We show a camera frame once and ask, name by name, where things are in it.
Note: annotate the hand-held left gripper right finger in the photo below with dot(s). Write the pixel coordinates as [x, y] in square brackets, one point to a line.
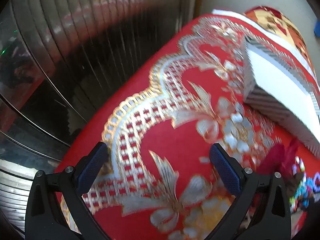
[226, 170]

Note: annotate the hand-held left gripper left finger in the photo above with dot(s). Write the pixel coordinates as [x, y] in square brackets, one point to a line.
[91, 170]

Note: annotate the striped white box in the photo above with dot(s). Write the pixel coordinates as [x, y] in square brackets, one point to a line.
[272, 75]

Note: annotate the red gold-patterned tablecloth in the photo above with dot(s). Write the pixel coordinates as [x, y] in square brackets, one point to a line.
[170, 105]

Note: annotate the ribbed cabinet front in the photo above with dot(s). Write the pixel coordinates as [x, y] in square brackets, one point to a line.
[82, 42]

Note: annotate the white cloth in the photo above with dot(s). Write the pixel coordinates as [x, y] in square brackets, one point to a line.
[250, 22]

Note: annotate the orange printed blanket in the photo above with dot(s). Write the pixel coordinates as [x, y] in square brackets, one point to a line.
[282, 27]

